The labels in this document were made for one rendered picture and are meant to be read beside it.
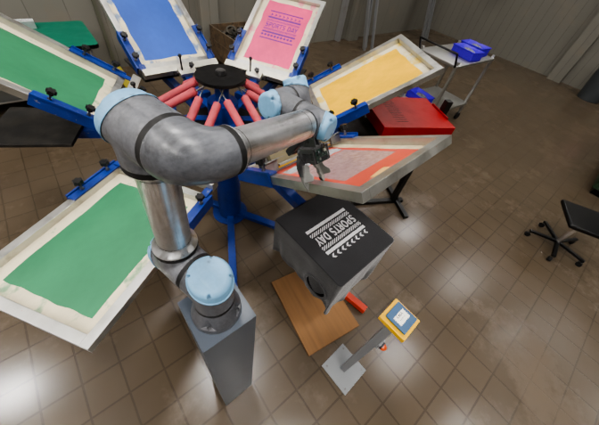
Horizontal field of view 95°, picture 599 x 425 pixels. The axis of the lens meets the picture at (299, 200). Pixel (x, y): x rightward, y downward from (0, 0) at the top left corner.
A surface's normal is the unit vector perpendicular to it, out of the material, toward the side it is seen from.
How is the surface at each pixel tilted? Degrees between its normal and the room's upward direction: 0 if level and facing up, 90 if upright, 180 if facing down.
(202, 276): 7
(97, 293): 0
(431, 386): 0
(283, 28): 32
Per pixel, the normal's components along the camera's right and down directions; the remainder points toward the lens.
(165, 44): 0.47, -0.25
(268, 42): -0.05, -0.22
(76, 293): 0.14, -0.67
